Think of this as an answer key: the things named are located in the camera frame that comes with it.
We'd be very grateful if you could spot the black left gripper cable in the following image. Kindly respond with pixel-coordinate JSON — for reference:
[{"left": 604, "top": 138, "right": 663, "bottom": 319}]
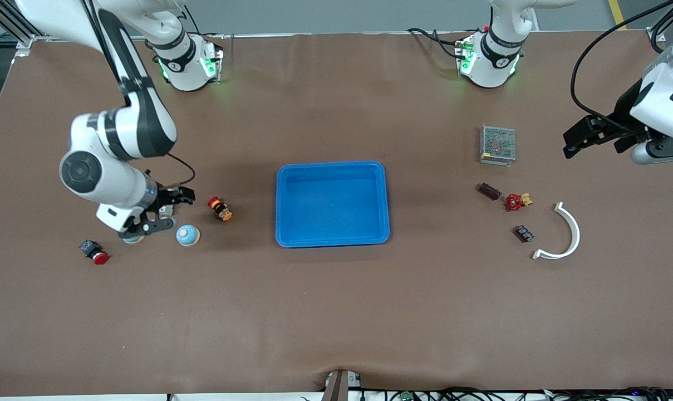
[{"left": 571, "top": 0, "right": 673, "bottom": 120}]

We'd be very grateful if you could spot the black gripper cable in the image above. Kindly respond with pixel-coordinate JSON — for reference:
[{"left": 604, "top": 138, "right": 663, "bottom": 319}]
[
  {"left": 166, "top": 153, "right": 197, "bottom": 188},
  {"left": 571, "top": 0, "right": 673, "bottom": 120}
]

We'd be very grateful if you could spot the black right arm base cable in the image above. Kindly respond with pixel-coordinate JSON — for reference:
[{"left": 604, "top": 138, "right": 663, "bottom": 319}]
[{"left": 185, "top": 6, "right": 225, "bottom": 41}]

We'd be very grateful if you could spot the red yellow emergency stop button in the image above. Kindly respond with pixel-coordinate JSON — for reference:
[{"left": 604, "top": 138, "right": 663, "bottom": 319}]
[{"left": 207, "top": 196, "right": 234, "bottom": 222}]

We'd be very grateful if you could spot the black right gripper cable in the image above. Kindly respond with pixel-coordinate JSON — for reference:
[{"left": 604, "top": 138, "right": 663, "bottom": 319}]
[{"left": 166, "top": 153, "right": 197, "bottom": 188}]

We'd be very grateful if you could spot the red valve handle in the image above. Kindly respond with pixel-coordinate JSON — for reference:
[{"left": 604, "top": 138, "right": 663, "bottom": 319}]
[{"left": 503, "top": 192, "right": 533, "bottom": 213}]

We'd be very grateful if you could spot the grey metal mount bracket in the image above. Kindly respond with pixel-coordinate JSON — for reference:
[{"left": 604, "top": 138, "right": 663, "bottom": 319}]
[{"left": 321, "top": 369, "right": 363, "bottom": 401}]

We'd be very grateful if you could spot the blue plastic tray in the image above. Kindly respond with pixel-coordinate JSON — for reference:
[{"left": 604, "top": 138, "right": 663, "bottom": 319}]
[{"left": 275, "top": 160, "right": 391, "bottom": 248}]

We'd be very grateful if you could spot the black arm base cable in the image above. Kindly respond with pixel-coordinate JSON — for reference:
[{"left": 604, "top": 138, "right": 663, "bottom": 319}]
[
  {"left": 185, "top": 6, "right": 225, "bottom": 41},
  {"left": 407, "top": 27, "right": 470, "bottom": 59}
]

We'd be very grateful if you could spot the metal mesh power supply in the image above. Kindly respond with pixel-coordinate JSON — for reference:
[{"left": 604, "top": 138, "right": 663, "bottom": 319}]
[{"left": 479, "top": 124, "right": 517, "bottom": 167}]

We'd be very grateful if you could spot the white curved plastic bracket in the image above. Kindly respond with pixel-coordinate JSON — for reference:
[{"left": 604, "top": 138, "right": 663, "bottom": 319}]
[{"left": 531, "top": 201, "right": 582, "bottom": 261}]

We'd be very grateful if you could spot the aluminium frame corner plate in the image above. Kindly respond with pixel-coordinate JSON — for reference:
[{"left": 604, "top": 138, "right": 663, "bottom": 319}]
[{"left": 647, "top": 0, "right": 673, "bottom": 42}]

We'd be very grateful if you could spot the black left arm base cable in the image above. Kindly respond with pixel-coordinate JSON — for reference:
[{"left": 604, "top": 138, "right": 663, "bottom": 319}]
[{"left": 407, "top": 27, "right": 470, "bottom": 59}]

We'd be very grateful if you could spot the aluminium frame with green cable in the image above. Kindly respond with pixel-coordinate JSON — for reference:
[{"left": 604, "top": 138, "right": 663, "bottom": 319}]
[{"left": 0, "top": 0, "right": 56, "bottom": 59}]

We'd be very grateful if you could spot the red mushroom button dark body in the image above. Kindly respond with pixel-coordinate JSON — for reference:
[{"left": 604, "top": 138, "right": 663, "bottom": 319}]
[{"left": 79, "top": 239, "right": 110, "bottom": 266}]

